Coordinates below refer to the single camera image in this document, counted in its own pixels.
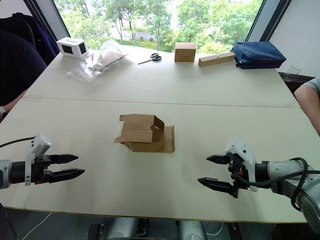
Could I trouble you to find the clear drinking glass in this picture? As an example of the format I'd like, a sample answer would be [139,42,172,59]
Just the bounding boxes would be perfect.
[287,63,303,82]

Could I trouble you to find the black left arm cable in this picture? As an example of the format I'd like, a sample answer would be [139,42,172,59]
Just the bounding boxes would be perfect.
[0,136,37,149]

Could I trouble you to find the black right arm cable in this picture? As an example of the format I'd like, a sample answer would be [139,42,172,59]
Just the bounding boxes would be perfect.
[234,157,320,212]

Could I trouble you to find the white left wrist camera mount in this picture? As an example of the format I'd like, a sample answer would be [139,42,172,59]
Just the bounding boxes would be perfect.
[24,133,53,187]

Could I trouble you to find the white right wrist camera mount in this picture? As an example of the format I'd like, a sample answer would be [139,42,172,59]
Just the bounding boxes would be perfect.
[224,136,259,193]

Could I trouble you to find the small open cardboard box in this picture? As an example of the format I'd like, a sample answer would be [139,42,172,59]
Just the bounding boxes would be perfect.
[114,113,176,153]

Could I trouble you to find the person in dark clothing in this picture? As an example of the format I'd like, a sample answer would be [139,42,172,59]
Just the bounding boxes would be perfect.
[0,12,61,123]

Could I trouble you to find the white box with black panels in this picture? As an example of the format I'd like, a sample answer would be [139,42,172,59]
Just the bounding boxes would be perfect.
[56,36,90,60]

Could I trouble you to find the wooden block with holes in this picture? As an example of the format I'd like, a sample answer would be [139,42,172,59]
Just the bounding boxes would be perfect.
[198,51,236,68]

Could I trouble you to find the black handled scissors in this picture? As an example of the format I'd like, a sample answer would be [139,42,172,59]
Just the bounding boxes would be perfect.
[137,52,163,65]

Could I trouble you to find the navy blue fabric pouch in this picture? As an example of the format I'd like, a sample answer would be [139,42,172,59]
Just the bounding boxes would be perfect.
[230,41,287,70]

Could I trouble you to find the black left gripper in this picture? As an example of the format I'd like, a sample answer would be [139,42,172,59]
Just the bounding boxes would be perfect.
[29,153,86,185]

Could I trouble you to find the closed brown cardboard box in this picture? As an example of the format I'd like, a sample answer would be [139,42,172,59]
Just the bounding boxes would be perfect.
[174,42,197,63]

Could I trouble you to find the thin white cable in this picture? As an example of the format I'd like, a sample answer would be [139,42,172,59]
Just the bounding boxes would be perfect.
[17,211,53,240]

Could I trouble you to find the person in grey shirt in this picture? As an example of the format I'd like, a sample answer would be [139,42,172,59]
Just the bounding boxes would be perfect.
[293,76,320,138]

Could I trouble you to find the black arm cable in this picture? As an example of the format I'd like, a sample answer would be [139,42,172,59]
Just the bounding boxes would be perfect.
[234,157,320,212]
[0,136,37,149]

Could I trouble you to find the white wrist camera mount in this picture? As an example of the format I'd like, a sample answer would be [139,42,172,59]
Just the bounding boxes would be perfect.
[24,133,53,187]
[224,136,259,193]

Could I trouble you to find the silver robot legs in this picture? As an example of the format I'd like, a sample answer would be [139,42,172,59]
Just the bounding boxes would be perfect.
[86,216,241,240]

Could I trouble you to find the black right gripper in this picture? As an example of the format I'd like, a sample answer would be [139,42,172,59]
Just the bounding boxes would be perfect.
[197,152,251,199]

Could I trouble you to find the clear plastic bag with cardboard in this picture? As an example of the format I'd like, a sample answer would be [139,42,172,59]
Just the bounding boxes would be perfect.
[66,39,130,85]

